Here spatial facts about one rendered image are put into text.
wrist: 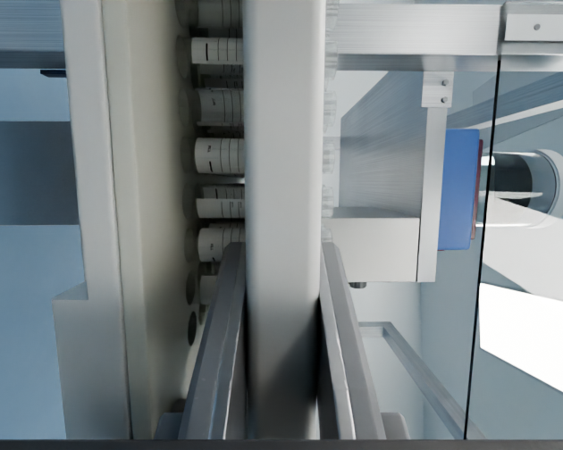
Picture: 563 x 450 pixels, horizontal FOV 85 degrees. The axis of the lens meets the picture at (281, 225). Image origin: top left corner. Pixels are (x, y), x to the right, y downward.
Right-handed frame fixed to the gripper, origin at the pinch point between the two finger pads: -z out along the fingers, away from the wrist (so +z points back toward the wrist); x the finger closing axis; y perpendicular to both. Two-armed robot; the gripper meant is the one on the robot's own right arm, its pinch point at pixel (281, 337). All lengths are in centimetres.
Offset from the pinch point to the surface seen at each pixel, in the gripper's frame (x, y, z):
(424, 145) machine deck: -21.6, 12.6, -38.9
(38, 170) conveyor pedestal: 47, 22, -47
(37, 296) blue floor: 110, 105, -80
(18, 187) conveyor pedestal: 51, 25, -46
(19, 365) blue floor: 109, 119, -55
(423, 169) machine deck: -21.7, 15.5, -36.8
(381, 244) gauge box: -15.6, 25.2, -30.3
